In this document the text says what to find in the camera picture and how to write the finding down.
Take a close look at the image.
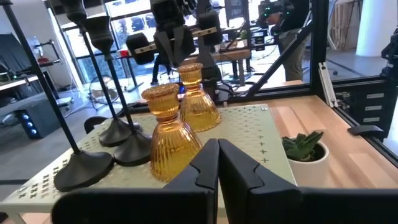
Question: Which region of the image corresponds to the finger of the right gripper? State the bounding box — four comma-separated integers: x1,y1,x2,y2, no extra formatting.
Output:
154,29,175,67
174,25,196,65

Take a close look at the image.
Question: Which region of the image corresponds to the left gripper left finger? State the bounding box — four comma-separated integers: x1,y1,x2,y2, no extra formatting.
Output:
51,138,220,224

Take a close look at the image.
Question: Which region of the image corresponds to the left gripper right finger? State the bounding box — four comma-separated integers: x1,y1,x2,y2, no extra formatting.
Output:
218,139,398,224

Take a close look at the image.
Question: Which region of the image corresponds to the amber glass candle holder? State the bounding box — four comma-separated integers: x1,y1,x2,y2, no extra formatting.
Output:
141,83,203,183
177,62,222,133

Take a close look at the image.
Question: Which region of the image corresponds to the short black candlestick holder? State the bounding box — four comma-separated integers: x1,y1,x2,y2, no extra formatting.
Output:
81,15,153,167

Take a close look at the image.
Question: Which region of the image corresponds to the medium black candlestick holder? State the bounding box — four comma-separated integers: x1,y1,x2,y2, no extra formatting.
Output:
58,0,141,147

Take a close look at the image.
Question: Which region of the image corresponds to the tall black candlestick holder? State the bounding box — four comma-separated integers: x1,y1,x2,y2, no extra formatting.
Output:
0,0,114,192

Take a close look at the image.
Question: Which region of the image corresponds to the person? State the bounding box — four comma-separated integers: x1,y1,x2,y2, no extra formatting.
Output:
257,0,312,82
150,52,175,86

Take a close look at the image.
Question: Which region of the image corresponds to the wooden table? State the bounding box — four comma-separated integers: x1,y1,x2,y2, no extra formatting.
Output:
180,40,252,88

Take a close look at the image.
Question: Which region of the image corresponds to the white round plant pot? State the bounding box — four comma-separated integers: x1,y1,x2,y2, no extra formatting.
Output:
281,136,330,189

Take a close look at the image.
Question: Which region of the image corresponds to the green succulent plant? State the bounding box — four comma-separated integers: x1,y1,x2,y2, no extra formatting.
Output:
282,130,324,162

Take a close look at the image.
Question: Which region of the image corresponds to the green perforated metal shelf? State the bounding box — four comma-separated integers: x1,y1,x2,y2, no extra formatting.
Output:
0,103,298,224

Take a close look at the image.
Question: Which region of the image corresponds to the black cabinet with white labels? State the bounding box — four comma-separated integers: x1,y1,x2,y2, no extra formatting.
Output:
337,79,398,147

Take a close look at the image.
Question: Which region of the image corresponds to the silver aluminium bar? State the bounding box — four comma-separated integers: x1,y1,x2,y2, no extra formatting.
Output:
317,61,340,109

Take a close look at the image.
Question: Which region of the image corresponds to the black computer with blue lights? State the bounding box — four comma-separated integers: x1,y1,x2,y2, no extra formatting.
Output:
15,98,62,140

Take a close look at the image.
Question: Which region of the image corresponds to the black screen panel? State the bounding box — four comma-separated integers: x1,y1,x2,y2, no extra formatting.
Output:
0,32,34,77

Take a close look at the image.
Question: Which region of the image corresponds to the grey workbench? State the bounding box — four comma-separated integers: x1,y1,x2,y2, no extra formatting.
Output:
0,73,75,118

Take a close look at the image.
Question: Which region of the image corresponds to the white round column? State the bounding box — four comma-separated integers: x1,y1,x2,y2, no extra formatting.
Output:
356,0,398,57

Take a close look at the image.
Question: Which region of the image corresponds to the round wire floor fan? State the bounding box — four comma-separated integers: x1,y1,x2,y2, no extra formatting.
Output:
88,74,121,105

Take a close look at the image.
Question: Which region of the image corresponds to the black cable loop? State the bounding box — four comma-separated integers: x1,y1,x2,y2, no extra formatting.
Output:
83,116,108,135

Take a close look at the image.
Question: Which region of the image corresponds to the black table bracket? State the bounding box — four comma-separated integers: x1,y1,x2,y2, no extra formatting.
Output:
347,124,386,140

